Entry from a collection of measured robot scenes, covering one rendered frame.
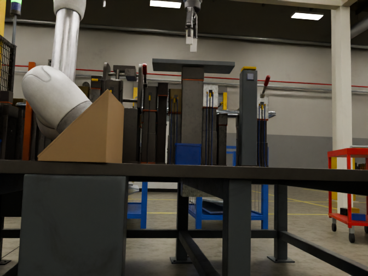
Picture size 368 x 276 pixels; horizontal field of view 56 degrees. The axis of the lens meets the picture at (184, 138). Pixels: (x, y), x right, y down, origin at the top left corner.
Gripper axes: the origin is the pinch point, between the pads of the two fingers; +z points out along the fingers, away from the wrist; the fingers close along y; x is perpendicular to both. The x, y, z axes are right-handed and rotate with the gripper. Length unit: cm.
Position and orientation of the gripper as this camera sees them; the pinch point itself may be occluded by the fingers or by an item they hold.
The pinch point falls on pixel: (191, 44)
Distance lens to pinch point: 167.1
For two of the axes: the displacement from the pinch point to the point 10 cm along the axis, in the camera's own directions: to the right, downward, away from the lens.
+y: 1.9, 0.9, 9.8
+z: -0.3, 10.0, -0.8
